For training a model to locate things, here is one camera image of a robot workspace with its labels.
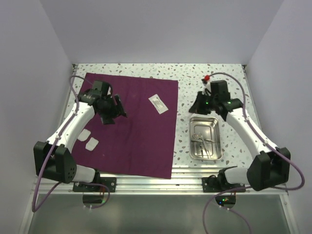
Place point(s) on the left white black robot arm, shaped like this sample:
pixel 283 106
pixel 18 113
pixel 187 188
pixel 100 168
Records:
pixel 53 159

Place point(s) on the purple cloth mat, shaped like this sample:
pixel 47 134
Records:
pixel 140 144

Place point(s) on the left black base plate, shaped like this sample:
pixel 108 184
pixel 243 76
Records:
pixel 103 185

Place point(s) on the stainless steel tray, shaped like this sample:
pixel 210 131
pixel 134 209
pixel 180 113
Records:
pixel 209 128

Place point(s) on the steel tweezers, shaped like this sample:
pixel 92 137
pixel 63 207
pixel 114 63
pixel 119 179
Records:
pixel 211 149

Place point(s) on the steel scissors in tray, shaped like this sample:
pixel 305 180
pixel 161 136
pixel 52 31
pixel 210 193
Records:
pixel 202 144

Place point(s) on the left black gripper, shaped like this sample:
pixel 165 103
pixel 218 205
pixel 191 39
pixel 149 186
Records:
pixel 109 120

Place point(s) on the white gauze pad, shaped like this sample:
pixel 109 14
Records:
pixel 91 144
pixel 83 136

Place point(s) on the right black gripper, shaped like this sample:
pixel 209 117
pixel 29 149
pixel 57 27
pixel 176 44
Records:
pixel 196 107

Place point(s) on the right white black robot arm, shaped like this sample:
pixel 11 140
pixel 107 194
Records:
pixel 270 165

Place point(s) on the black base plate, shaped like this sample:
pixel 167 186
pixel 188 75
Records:
pixel 213 184
pixel 103 185

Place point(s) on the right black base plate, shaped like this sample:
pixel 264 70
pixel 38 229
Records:
pixel 213 184

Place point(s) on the white sachet packet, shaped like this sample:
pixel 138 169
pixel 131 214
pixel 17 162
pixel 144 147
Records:
pixel 158 104

